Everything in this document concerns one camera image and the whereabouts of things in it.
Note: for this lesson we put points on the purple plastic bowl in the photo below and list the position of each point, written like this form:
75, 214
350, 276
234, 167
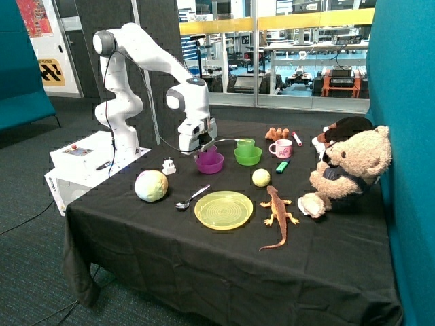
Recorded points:
211, 169

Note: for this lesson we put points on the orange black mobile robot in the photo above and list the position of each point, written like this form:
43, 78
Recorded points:
341, 82

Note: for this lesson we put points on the metal spoon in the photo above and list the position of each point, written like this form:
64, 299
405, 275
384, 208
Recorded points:
183, 205

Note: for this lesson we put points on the white power adapter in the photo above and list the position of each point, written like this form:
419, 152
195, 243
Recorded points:
168, 167

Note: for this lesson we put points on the green plastic bowl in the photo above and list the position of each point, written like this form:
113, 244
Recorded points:
249, 161

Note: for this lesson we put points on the orange toy lizard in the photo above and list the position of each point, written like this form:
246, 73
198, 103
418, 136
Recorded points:
278, 212

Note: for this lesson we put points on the purple plastic cup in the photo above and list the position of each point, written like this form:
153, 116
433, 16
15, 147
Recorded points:
208, 157

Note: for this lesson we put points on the black tablecloth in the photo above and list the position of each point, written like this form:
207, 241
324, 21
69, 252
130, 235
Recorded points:
336, 270

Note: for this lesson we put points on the red white marker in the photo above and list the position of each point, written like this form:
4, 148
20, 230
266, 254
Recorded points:
297, 139

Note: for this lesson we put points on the pastel plush ball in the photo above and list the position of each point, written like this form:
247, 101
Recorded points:
151, 185

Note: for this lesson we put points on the yellow plastic plate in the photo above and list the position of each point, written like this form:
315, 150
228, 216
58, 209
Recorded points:
223, 210

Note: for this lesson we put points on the teal sofa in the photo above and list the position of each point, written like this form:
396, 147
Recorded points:
23, 98

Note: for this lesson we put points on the pink printed mug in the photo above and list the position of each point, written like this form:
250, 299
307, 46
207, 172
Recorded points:
281, 148

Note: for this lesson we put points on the yellow tennis ball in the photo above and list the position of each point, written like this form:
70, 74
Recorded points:
261, 177

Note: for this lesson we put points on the beige teddy bear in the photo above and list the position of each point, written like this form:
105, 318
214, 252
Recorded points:
347, 170

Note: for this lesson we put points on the white lab workbench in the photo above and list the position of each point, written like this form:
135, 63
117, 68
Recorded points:
296, 66

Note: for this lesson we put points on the green highlighter pen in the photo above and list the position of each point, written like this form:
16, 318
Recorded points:
282, 166

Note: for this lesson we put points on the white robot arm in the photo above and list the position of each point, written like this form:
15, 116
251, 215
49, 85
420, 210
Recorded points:
190, 96

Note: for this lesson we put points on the teal partition wall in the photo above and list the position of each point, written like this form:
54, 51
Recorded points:
400, 63

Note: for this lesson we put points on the brown white plush dog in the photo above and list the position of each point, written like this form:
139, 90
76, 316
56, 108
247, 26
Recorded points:
340, 131

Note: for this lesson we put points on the green plastic cup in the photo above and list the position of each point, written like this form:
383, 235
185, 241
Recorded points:
245, 147

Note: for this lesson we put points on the orange toy figure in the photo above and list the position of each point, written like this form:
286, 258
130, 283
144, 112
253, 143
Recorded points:
277, 133

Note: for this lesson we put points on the white robot control box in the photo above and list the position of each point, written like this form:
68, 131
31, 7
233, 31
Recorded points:
83, 165

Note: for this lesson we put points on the red wall poster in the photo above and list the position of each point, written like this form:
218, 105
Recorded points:
35, 18

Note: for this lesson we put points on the grey slotted spatula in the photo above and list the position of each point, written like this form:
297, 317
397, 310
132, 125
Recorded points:
233, 139

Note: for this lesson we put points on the yellow black sign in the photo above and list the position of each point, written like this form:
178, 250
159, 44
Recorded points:
51, 72

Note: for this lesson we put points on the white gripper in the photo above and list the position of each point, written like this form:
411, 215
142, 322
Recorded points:
197, 135

